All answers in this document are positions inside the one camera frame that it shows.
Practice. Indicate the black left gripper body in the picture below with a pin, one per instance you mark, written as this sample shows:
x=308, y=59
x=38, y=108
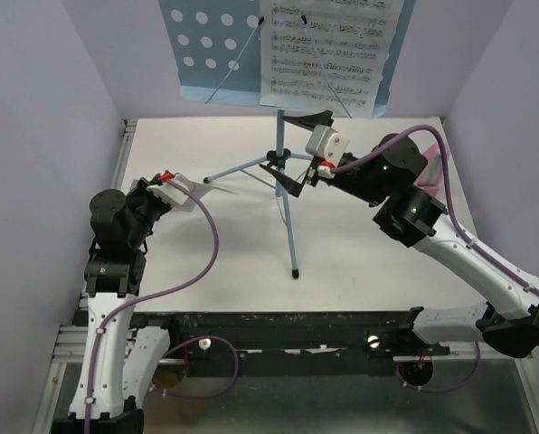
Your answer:
x=146, y=205

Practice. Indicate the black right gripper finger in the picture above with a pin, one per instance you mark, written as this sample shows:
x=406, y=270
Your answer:
x=292, y=186
x=310, y=122

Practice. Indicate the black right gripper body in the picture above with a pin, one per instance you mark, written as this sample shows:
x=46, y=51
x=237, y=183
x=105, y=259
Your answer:
x=314, y=177

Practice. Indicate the sheet music pages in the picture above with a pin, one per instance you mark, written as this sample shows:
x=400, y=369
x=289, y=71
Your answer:
x=331, y=55

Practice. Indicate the pink metronome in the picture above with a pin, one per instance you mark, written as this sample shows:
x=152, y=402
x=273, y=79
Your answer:
x=430, y=179

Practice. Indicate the blue music stand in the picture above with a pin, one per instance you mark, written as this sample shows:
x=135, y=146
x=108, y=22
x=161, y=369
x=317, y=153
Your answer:
x=216, y=46

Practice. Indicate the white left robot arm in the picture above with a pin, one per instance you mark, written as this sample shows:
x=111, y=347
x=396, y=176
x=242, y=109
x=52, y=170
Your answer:
x=113, y=380

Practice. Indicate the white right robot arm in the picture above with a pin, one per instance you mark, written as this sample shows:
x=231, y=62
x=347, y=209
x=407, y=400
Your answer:
x=508, y=320

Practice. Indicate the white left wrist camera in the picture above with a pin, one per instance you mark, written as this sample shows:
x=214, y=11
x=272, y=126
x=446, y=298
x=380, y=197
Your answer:
x=170, y=188

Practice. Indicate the aluminium frame rail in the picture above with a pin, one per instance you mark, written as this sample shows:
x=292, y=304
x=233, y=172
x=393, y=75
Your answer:
x=79, y=363

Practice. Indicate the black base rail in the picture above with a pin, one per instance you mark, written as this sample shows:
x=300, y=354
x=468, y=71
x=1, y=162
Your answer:
x=296, y=344

